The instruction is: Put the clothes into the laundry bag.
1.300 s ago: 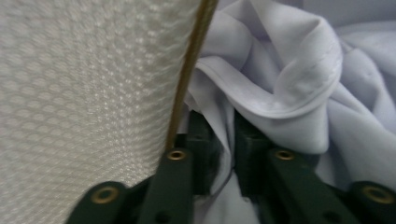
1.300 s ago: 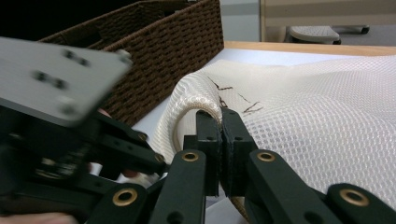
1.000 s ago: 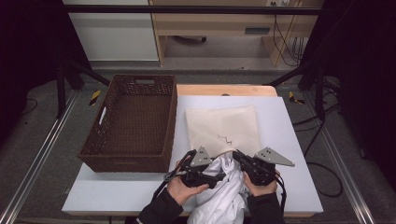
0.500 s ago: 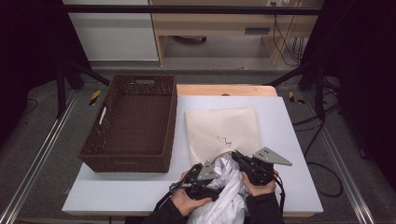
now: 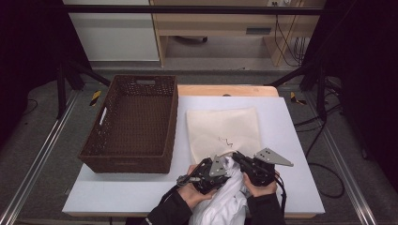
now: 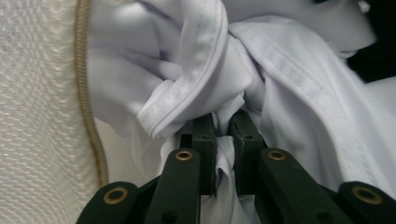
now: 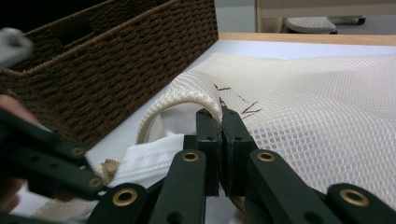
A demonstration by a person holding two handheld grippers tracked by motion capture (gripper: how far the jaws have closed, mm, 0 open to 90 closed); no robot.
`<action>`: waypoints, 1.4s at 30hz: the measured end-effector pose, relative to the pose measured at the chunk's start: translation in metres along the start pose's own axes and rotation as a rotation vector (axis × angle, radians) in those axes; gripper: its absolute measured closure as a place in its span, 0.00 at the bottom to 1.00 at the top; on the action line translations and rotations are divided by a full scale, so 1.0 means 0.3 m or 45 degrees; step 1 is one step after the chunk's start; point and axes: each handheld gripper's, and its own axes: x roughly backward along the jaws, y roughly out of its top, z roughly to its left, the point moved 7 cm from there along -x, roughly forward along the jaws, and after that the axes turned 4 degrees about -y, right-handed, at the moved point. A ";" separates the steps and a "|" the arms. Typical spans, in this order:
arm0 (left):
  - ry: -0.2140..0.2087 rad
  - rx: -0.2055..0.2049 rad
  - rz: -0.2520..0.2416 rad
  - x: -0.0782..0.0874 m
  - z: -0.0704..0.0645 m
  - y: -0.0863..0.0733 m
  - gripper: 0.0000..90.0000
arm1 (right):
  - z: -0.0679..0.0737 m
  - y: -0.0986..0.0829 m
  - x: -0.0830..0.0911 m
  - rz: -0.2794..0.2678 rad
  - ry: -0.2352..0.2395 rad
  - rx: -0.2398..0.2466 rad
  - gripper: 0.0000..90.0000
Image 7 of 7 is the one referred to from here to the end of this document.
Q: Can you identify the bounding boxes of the grey chair base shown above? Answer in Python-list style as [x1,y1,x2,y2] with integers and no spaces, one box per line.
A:
[281,16,367,35]

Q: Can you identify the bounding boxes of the cream mesh laundry bag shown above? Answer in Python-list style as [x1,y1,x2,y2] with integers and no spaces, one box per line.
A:
[31,52,396,224]

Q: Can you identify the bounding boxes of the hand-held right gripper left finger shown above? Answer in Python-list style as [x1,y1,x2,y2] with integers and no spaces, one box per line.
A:
[183,107,223,198]

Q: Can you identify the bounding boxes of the brown woven basket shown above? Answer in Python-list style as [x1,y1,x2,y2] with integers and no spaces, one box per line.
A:
[0,0,219,150]

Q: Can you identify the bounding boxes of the white shirt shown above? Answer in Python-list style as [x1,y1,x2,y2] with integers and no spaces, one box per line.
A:
[108,104,200,189]

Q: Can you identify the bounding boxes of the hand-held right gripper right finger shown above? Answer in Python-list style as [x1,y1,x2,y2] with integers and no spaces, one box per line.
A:
[219,106,259,198]

